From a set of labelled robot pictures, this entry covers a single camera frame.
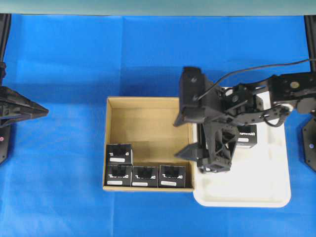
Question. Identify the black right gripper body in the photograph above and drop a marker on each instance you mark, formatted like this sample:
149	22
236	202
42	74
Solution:
220	144

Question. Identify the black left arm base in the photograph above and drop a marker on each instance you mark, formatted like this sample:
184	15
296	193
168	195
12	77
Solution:
4	142

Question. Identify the black box behind front row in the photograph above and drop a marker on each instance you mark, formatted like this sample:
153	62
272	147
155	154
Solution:
145	176

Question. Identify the black Dynamixel box front row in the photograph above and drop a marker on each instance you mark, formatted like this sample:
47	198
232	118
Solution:
118	175

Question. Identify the blue table cloth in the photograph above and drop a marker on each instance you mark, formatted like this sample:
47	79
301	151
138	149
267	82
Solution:
51	184

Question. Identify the black frame post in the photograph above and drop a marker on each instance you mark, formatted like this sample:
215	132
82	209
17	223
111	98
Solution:
310	27
5	24

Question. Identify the black frame post left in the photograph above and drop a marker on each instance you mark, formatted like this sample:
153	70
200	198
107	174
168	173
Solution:
5	24

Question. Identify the black Dynamixel box far side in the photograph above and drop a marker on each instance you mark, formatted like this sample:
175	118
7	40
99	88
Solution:
172	176

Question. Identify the open brown cardboard box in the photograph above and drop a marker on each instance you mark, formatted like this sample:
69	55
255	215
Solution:
147	124

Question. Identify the black frame post right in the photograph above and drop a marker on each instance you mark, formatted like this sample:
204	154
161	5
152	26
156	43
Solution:
310	27

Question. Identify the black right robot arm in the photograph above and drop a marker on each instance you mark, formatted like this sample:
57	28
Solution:
269	101

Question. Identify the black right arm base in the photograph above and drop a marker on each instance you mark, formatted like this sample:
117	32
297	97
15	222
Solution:
307	143

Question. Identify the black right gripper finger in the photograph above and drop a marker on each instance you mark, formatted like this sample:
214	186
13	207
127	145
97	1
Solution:
191	152
189	115

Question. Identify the black box beside handled box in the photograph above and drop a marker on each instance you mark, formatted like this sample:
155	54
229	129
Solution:
119	154

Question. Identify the white foam tray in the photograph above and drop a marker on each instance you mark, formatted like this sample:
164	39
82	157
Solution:
259	176

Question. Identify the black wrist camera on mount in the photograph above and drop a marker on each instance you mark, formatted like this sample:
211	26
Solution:
194	83

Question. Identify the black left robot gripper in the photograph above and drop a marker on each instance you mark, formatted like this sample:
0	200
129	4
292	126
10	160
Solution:
14	108

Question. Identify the black Dynamixel box with label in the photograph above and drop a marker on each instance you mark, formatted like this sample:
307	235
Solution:
247	136

